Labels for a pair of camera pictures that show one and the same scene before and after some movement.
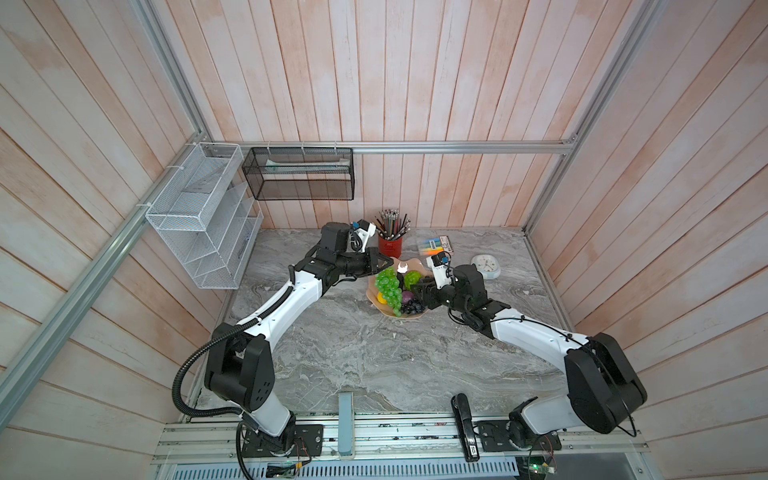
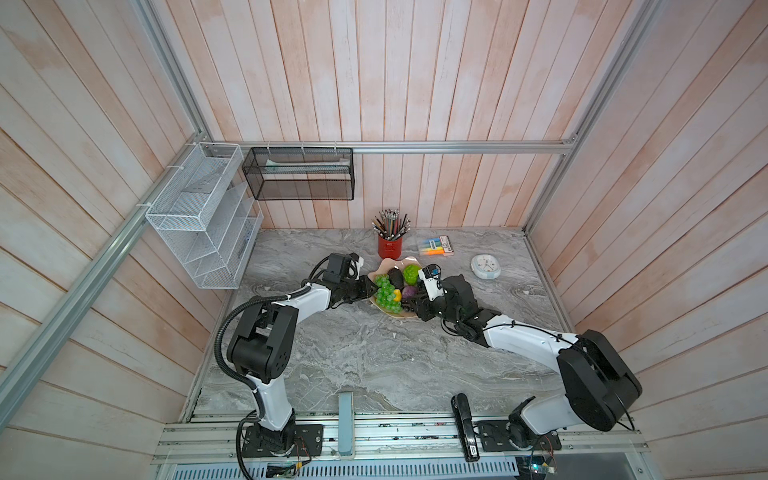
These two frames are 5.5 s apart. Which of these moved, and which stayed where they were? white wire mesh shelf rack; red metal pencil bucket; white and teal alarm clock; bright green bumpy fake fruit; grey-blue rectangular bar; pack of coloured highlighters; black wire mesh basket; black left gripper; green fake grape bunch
Moved: black left gripper; green fake grape bunch; bright green bumpy fake fruit
Stayed: red metal pencil bucket; white wire mesh shelf rack; grey-blue rectangular bar; white and teal alarm clock; black wire mesh basket; pack of coloured highlighters
